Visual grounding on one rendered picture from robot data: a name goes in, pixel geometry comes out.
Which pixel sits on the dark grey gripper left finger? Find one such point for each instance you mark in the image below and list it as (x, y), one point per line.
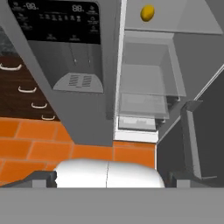
(40, 176)

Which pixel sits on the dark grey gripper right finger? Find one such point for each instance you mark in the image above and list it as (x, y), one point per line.
(182, 176)

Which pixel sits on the yellow lemon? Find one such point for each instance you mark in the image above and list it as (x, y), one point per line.
(147, 12)

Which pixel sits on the dark grey open fridge door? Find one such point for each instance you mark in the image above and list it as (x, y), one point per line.
(210, 131)

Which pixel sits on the white rounded cylinder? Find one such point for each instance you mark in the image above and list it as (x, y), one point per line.
(108, 174)

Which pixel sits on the white fridge tray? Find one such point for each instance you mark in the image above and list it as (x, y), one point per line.
(137, 124)

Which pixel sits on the grey fridge door with dispenser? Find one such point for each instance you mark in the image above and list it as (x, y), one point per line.
(84, 116)

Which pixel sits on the small clear fridge drawer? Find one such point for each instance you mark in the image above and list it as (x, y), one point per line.
(143, 105)

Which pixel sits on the dark wood drawer cabinet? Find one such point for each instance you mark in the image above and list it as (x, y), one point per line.
(11, 99)

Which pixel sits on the large clear fridge drawer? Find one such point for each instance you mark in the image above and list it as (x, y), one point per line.
(145, 78)

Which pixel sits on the grey fridge body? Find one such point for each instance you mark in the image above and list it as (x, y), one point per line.
(195, 52)

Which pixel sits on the clear fridge shelf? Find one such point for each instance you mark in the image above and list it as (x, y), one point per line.
(180, 17)

